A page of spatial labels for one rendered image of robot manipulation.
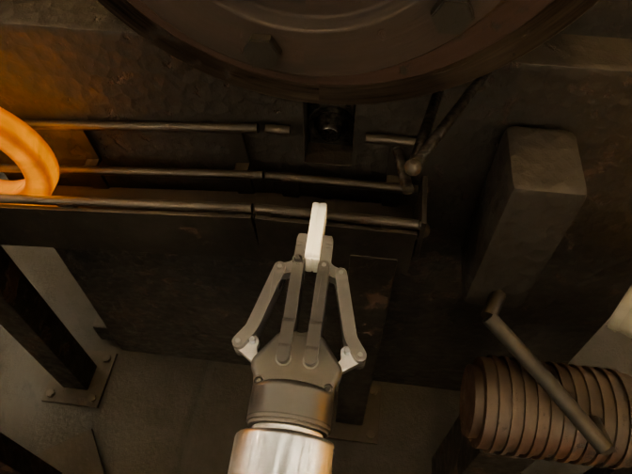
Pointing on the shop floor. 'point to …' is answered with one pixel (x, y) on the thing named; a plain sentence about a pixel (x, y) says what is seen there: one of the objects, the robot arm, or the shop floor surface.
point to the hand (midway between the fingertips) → (316, 237)
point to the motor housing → (533, 418)
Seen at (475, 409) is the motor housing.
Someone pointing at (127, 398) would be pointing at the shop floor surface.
